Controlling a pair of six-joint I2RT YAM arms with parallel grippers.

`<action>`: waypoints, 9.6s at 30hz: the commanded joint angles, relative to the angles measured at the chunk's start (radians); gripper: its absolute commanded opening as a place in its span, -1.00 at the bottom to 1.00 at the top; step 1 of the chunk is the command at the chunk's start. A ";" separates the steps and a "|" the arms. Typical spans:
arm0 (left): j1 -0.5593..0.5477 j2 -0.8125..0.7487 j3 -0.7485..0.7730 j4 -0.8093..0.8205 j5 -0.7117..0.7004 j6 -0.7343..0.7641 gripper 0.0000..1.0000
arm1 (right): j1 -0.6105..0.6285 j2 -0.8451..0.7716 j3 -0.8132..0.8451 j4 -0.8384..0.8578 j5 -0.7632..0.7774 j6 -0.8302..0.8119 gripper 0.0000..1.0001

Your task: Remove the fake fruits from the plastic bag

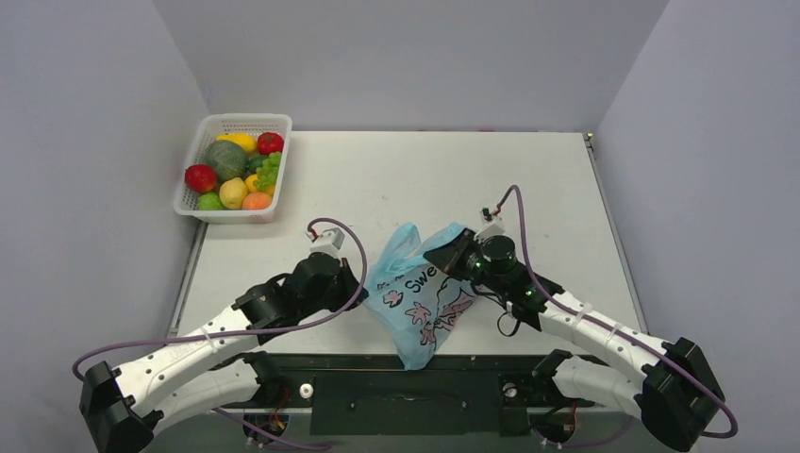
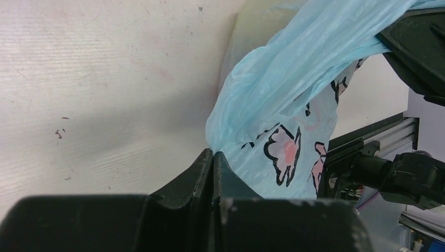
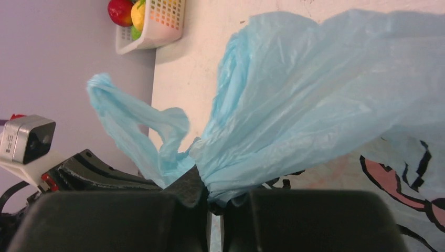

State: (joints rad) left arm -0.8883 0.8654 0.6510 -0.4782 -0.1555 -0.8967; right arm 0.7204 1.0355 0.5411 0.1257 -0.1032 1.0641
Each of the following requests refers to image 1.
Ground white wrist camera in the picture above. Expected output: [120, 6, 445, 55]
[475, 208, 506, 243]
[309, 227, 345, 260]

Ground red fake tomato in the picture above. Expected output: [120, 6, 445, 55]
[257, 131, 285, 156]

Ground green fake melon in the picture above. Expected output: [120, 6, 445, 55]
[202, 141, 248, 182]

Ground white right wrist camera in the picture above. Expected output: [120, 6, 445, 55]
[475, 208, 506, 243]

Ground orange fake peach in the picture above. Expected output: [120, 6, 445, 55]
[242, 193, 273, 210]

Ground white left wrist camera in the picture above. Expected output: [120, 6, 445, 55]
[309, 227, 345, 260]

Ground red fake apple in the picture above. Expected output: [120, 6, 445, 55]
[184, 164, 217, 194]

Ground green fake grapes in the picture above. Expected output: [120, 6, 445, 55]
[254, 152, 282, 192]

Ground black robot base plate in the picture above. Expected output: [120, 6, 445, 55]
[233, 354, 574, 437]

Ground yellow fake lemon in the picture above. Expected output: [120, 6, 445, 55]
[218, 177, 250, 210]

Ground green fake lime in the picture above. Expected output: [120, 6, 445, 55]
[196, 192, 225, 210]

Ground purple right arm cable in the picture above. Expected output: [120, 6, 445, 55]
[493, 184, 740, 439]

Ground light blue printed plastic bag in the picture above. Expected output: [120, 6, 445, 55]
[363, 223, 475, 371]

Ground dark green fake avocado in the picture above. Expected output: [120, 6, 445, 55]
[247, 155, 268, 174]

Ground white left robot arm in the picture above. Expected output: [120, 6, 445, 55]
[79, 252, 369, 452]

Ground white plastic basket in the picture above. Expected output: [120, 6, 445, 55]
[173, 113, 292, 224]

